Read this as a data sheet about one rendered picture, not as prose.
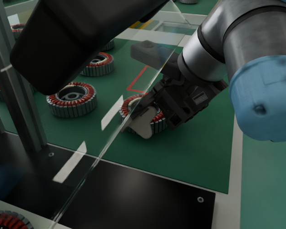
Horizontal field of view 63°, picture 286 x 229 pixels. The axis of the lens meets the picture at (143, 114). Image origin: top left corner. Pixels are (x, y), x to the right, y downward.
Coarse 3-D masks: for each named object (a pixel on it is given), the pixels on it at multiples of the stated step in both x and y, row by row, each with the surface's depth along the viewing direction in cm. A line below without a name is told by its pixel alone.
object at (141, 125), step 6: (150, 108) 43; (144, 114) 43; (150, 114) 43; (156, 114) 43; (132, 120) 44; (138, 120) 44; (144, 120) 44; (150, 120) 43; (126, 126) 45; (132, 126) 45; (138, 126) 44; (144, 126) 44; (150, 126) 44; (138, 132) 44; (144, 132) 44; (150, 132) 43; (144, 138) 44
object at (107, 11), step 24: (48, 0) 6; (72, 0) 6; (96, 0) 6; (120, 0) 7; (144, 0) 8; (168, 0) 14; (48, 24) 6; (72, 24) 6; (96, 24) 6; (120, 24) 7; (24, 48) 7; (48, 48) 6; (72, 48) 6; (96, 48) 6; (24, 72) 7; (48, 72) 7; (72, 72) 7
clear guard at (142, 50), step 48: (0, 0) 8; (0, 48) 8; (144, 48) 14; (0, 96) 7; (48, 96) 8; (96, 96) 10; (0, 144) 6; (48, 144) 7; (96, 144) 8; (0, 192) 6; (48, 192) 7
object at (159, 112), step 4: (152, 104) 53; (156, 104) 52; (156, 108) 52; (160, 112) 48; (156, 116) 47; (160, 116) 47; (164, 116) 48; (152, 120) 46; (156, 120) 47; (160, 120) 47; (164, 120) 48; (152, 124) 46; (156, 124) 47; (160, 124) 47; (164, 124) 48; (128, 128) 48; (152, 128) 47; (156, 128) 47; (160, 128) 48; (164, 128) 49; (132, 132) 48; (152, 132) 47; (156, 132) 48
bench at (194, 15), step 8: (176, 0) 158; (200, 0) 158; (208, 0) 158; (216, 0) 158; (184, 8) 140; (192, 8) 140; (200, 8) 140; (208, 8) 140; (192, 16) 129; (200, 16) 128; (200, 24) 130
